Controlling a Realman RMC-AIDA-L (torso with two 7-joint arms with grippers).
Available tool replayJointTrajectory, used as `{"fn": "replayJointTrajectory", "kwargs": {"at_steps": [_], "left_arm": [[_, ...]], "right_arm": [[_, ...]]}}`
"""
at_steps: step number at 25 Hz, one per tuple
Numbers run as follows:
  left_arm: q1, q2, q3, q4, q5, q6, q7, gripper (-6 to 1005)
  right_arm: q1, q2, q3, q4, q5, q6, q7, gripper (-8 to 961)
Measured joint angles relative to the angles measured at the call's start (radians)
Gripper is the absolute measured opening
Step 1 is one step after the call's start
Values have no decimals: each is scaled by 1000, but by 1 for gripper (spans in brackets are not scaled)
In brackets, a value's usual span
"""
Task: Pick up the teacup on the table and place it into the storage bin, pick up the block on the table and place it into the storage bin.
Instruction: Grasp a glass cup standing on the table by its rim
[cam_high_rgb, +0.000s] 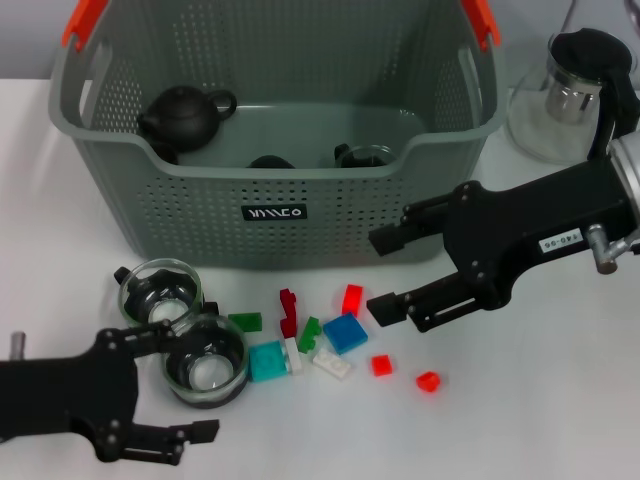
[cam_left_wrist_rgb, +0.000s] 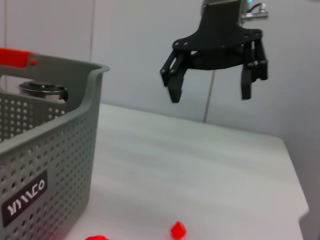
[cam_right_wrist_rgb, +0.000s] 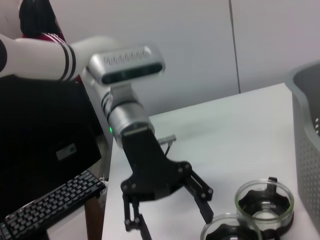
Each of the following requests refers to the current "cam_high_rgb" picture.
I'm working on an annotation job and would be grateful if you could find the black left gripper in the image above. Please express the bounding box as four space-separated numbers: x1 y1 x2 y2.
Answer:
0 320 221 467

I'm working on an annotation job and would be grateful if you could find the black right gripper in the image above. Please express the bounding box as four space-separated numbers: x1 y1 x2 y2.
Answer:
366 154 631 335

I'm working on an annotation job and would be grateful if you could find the glass teacup with black holder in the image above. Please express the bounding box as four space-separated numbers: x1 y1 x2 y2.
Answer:
160 301 250 411
333 143 397 169
246 155 296 170
113 257 205 331

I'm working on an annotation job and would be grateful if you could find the grey perforated storage bin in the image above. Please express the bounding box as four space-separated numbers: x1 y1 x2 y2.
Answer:
48 0 507 271

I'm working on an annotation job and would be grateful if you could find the red tall brick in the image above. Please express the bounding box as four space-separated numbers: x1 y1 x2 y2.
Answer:
341 284 364 317

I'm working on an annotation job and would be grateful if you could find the blue square brick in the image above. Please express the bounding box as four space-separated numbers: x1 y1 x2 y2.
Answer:
322 314 370 356

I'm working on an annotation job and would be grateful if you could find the green flat two-stud brick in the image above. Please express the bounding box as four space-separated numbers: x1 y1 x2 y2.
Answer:
228 312 263 333

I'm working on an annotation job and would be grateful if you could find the cyan square brick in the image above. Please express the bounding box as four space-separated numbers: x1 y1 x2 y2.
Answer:
247 340 293 384

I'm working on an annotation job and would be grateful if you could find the red small rounded brick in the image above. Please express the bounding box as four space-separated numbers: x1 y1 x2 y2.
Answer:
415 371 441 395

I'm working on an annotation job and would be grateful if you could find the green small brick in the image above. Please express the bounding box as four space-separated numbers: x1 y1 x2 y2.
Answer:
296 316 324 354

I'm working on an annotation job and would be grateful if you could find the white two-stud brick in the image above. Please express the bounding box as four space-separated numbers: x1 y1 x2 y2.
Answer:
312 348 352 382

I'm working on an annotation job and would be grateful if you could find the dark red angled brick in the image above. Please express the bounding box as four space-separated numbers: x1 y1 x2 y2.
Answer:
278 288 300 340

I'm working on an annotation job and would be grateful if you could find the glass teapot with black lid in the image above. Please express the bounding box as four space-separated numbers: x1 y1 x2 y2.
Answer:
504 28 640 166

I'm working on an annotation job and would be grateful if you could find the black clay teapot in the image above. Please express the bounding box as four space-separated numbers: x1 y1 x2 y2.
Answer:
136 85 238 154

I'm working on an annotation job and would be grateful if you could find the right gripper silver cable connector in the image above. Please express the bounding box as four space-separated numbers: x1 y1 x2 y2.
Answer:
585 223 632 275

